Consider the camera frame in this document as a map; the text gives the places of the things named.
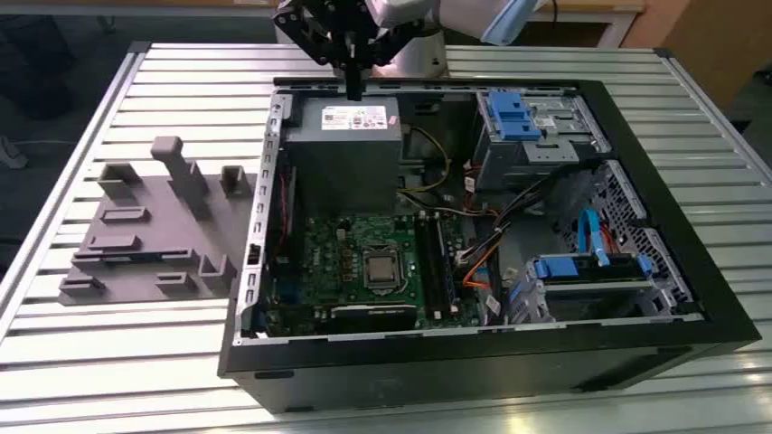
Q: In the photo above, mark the gray power supply unit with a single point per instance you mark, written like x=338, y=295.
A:
x=345, y=172

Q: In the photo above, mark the black open PC case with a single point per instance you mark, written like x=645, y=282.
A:
x=422, y=375

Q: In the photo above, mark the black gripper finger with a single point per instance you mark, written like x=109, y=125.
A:
x=302, y=36
x=393, y=47

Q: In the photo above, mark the white-legged wooden desk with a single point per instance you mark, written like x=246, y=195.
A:
x=622, y=27

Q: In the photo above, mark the metal drive cage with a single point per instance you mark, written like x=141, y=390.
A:
x=561, y=149

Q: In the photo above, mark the silver CPU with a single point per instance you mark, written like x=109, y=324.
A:
x=382, y=270

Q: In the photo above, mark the blue drive latch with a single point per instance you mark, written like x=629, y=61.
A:
x=513, y=117

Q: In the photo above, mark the green motherboard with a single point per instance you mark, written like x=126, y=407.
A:
x=326, y=235

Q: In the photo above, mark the metal disk bay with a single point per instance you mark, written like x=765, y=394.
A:
x=603, y=285

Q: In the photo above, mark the black graphics card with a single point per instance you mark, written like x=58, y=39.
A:
x=374, y=316

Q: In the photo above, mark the wooden cabinet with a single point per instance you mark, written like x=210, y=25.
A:
x=713, y=36

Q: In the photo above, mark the CPU socket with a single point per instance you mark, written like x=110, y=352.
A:
x=381, y=248

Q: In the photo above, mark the black bin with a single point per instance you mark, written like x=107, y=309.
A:
x=37, y=68

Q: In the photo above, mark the hard disk in blue carrier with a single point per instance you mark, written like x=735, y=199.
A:
x=561, y=269

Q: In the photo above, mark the gray parts rack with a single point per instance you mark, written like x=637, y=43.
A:
x=157, y=212

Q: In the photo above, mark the white furniture foot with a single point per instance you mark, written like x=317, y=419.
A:
x=13, y=156

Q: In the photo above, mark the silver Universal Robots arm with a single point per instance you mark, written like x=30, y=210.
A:
x=459, y=13

